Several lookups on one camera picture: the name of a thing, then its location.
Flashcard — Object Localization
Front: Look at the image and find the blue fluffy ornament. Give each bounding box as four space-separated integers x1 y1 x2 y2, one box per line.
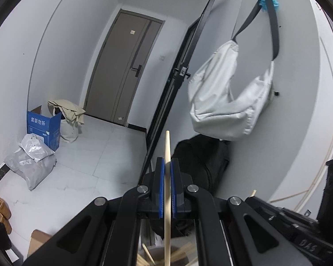
259 0 279 13

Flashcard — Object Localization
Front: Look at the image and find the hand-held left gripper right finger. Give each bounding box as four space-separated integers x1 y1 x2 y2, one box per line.
170 158 313 266

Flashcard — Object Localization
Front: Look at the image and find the white utensil holder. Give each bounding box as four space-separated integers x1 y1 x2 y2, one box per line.
137 234 200 266

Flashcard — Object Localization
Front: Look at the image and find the white sack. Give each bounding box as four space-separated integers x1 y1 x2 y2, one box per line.
53 108 79 144

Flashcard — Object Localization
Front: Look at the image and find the black glass door handle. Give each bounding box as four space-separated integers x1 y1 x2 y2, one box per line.
173 66 191 78

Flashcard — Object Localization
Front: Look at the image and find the blue cardboard box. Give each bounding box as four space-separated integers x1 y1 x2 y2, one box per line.
27 105 62 151

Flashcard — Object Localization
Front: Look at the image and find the grey entrance door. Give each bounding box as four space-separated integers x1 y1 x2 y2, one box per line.
85 9 165 128

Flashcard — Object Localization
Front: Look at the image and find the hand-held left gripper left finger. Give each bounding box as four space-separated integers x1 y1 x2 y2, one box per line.
22 157 165 266

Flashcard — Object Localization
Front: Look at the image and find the black framed glass door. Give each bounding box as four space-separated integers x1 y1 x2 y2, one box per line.
139 0 221 183

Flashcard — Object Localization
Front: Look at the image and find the black backpack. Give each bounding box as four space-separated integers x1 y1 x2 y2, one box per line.
150 136 230 237

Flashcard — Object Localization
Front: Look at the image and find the white shoulder bag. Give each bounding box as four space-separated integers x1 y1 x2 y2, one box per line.
188 0 281 142

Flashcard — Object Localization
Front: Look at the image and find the large grey parcel bag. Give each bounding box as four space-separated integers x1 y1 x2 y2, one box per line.
4 148 57 191

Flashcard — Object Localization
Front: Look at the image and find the small white parcel bag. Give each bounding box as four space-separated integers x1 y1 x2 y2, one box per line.
19 133 56 162

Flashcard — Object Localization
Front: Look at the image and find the beige cloth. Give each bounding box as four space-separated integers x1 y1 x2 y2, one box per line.
47 99 86 126

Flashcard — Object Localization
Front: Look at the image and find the white cardboard box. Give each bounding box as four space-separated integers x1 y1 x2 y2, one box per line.
6 229 53 264

